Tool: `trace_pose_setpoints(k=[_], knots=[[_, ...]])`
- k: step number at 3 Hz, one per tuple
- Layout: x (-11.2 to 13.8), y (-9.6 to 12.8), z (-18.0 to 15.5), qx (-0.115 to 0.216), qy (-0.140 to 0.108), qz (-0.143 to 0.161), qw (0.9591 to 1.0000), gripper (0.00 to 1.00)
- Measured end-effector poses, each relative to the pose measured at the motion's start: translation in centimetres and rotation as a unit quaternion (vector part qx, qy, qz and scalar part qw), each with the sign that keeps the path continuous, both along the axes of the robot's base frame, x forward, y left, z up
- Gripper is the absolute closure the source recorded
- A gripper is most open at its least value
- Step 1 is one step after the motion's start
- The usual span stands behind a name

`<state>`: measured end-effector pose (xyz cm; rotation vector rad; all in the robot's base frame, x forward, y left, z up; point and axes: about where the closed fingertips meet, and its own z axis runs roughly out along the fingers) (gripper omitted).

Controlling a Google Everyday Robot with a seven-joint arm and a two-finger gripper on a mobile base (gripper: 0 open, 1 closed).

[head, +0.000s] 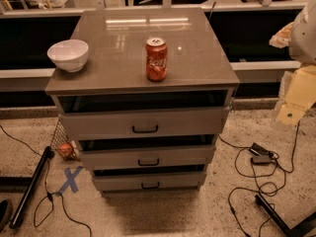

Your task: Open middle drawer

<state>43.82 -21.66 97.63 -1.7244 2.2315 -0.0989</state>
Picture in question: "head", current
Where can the grey bottom drawer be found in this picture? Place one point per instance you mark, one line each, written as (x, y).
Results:
(155, 178)

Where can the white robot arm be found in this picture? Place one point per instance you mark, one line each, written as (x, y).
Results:
(299, 36)

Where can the grey top drawer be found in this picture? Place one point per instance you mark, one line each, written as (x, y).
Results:
(144, 123)

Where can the grey drawer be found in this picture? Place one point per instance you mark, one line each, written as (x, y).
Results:
(144, 123)
(130, 153)
(155, 178)

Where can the black pole on floor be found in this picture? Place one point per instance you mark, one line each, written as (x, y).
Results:
(26, 198)

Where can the blue tape cross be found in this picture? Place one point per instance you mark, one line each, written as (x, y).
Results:
(70, 182)

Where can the wire mesh basket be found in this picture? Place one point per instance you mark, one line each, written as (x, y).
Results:
(59, 137)

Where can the grey drawer cabinet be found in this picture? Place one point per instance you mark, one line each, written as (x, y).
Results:
(199, 74)

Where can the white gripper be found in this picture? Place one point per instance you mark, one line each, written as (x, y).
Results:
(304, 39)

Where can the white bowl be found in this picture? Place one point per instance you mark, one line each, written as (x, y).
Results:
(69, 55)

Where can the orange fruit in basket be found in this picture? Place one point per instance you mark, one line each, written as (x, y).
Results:
(65, 150)

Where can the black stand leg right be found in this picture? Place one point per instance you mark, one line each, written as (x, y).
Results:
(302, 229)

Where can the orange soda can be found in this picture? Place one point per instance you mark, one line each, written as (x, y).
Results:
(156, 59)

